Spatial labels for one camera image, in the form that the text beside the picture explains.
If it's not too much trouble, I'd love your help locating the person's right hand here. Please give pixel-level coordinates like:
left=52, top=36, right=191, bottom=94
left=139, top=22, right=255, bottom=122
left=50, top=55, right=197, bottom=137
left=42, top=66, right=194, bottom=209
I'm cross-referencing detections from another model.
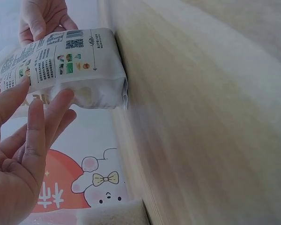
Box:
left=18, top=0, right=79, bottom=47

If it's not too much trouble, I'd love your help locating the white printed plastic bag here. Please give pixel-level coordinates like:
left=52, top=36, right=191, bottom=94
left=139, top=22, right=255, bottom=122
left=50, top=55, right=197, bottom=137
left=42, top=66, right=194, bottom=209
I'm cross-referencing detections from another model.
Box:
left=0, top=28, right=130, bottom=125

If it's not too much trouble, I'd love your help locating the person's left hand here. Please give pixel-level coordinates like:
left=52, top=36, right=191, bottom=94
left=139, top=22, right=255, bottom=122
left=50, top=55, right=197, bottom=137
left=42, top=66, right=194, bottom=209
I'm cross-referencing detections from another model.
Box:
left=0, top=76, right=77, bottom=225

